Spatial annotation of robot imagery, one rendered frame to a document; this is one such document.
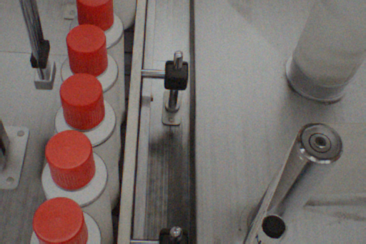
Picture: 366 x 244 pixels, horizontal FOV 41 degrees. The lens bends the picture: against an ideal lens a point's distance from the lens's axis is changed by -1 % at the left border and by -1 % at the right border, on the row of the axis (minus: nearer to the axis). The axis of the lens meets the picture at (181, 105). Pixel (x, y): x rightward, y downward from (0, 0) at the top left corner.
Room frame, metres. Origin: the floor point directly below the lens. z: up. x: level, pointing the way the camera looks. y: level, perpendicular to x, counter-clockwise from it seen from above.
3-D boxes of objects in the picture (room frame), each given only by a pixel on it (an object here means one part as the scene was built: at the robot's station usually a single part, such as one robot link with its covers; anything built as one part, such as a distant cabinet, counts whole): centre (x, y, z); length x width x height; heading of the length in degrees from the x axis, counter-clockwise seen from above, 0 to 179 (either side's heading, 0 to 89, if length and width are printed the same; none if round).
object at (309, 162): (0.21, -0.11, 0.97); 0.05 x 0.05 x 0.19
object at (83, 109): (0.21, 0.08, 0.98); 0.05 x 0.05 x 0.20
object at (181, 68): (0.38, 0.01, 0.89); 0.03 x 0.03 x 0.12; 7
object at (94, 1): (0.31, 0.09, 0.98); 0.05 x 0.05 x 0.20
